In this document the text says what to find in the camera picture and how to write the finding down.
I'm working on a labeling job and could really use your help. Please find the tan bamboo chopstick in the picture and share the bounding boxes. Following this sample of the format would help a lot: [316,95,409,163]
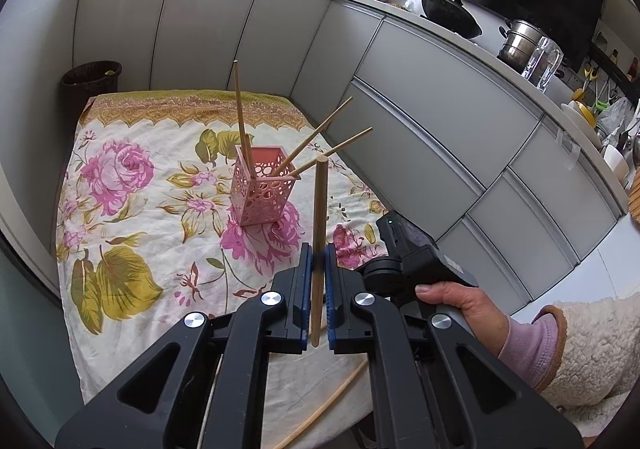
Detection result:
[310,154,331,349]
[233,60,255,177]
[289,127,374,179]
[270,358,369,449]
[272,97,354,178]

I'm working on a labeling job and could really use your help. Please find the white kitchen cabinets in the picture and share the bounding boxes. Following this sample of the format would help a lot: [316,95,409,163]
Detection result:
[72,0,633,315]

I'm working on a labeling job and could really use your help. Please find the black trash bin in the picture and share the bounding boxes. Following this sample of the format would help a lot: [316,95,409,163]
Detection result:
[61,60,123,122]

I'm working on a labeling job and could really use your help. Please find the clear plastic bag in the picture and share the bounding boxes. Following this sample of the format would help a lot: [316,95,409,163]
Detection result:
[597,96,635,146]

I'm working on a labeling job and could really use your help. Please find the white cup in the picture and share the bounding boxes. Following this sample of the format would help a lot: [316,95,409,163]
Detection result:
[602,144,632,186]

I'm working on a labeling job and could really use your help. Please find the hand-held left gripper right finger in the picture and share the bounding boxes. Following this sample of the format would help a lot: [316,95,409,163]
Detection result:
[325,243,583,449]

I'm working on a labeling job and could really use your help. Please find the steel steamer pot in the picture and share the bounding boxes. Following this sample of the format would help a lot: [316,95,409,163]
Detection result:
[497,19,547,71]

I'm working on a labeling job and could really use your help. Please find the person's right forearm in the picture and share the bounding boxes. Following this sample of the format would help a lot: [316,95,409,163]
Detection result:
[497,291,640,427]

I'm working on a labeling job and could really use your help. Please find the tan wooden board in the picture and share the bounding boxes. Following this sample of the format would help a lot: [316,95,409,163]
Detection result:
[627,168,640,226]

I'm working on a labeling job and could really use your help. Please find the yellow handled scissors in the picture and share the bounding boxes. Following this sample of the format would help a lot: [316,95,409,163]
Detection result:
[581,60,599,97]

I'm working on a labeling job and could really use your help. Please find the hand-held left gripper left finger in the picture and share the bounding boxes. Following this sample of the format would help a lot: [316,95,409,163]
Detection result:
[55,243,313,449]

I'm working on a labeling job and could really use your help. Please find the person's right hand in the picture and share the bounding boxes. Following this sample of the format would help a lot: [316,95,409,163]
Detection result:
[415,280,511,359]

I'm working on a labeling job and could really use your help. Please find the clear glass pitcher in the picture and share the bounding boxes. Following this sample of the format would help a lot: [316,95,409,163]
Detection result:
[521,36,565,91]

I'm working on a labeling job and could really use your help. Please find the floral printed blanket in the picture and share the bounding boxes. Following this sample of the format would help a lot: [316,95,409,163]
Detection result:
[55,89,396,449]

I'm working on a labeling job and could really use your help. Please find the yellow bowl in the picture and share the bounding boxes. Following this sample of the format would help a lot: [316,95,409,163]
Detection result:
[571,99,598,127]

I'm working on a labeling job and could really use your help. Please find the clear plastic hook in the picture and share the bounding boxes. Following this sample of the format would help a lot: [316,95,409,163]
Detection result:
[552,126,581,171]

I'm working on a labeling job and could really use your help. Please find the pink perforated utensil holder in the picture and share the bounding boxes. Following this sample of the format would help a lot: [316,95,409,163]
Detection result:
[230,145,292,227]

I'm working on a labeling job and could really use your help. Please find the black wok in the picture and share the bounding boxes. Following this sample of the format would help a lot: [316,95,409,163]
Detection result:
[416,0,483,40]

